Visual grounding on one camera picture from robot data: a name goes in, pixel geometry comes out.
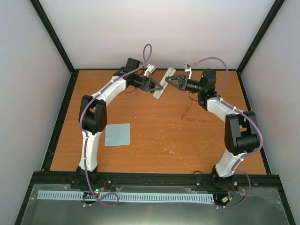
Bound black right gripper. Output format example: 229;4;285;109
165;75;203;94

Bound grey leather glasses case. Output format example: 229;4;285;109
153;67;176;99

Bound light blue cleaning cloth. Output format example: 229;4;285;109
105;123;130;147

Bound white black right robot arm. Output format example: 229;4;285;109
165;68;262;188

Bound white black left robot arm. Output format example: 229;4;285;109
76;58;163;189

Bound metal front plate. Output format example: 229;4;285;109
19;185;289;225

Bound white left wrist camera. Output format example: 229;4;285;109
144;64;157;77

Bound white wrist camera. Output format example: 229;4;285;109
144;64;157;77
184;63;192;79

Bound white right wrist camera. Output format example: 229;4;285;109
184;63;192;79

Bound red thin-frame sunglasses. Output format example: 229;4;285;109
182;100;208;122

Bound black aluminium frame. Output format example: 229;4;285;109
16;0;283;225

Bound light blue slotted cable duct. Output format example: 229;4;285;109
36;190;214;204

